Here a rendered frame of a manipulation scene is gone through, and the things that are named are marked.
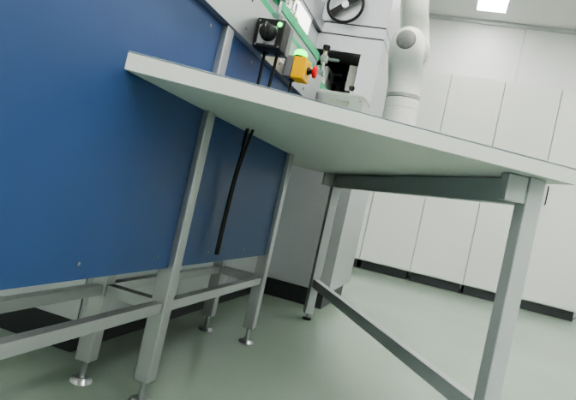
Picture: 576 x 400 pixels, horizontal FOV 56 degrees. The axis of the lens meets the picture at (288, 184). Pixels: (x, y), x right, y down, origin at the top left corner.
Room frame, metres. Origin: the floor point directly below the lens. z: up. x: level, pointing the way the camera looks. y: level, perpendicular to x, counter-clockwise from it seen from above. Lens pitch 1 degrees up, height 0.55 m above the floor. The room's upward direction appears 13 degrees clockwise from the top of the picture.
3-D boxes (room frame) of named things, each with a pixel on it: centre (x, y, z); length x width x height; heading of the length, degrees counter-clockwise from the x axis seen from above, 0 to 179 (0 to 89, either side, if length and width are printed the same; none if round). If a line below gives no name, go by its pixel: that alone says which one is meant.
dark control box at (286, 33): (1.46, 0.12, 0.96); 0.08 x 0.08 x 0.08; 74
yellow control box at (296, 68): (1.73, 0.05, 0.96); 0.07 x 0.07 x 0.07; 74
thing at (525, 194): (1.92, -0.36, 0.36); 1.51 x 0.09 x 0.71; 12
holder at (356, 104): (2.25, -0.11, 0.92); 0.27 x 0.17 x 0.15; 74
